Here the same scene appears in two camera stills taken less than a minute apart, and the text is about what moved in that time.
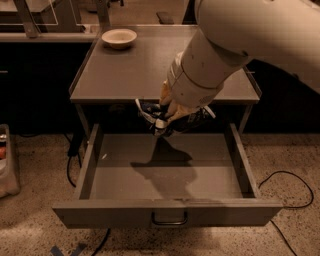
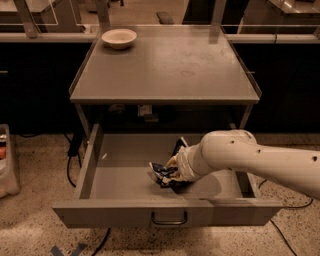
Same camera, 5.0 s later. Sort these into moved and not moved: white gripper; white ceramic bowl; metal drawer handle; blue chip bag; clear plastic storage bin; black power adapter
Moved: blue chip bag; white gripper
Not moved: black power adapter; white ceramic bowl; clear plastic storage bin; metal drawer handle
